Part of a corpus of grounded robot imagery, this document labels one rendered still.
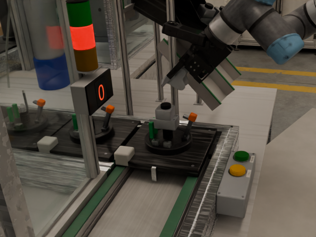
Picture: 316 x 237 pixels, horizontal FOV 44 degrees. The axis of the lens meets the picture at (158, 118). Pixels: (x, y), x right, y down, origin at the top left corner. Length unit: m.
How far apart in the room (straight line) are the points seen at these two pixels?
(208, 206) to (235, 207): 0.08
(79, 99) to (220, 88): 0.64
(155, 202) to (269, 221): 0.29
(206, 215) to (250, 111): 0.76
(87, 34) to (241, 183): 0.51
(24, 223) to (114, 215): 0.79
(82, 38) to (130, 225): 0.44
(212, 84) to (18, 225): 1.21
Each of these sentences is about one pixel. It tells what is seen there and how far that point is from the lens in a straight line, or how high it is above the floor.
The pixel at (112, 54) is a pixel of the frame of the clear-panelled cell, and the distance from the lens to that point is 2.11.
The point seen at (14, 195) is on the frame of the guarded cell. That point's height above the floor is 1.44.
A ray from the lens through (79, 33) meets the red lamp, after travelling 0.87.
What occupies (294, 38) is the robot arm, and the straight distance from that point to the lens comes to 0.92.
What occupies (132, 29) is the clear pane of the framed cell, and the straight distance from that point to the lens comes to 2.34.
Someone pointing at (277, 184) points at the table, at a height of 0.86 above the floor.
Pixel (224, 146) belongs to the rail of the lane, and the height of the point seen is 0.95.
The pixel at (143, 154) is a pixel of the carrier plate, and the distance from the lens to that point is 1.11.
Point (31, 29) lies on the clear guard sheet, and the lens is 0.80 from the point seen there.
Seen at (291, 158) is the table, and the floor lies 0.86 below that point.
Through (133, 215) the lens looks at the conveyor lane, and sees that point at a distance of 0.98.
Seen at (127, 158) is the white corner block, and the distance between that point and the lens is 1.08.
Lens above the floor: 1.55
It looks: 26 degrees down
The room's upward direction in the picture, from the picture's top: 4 degrees counter-clockwise
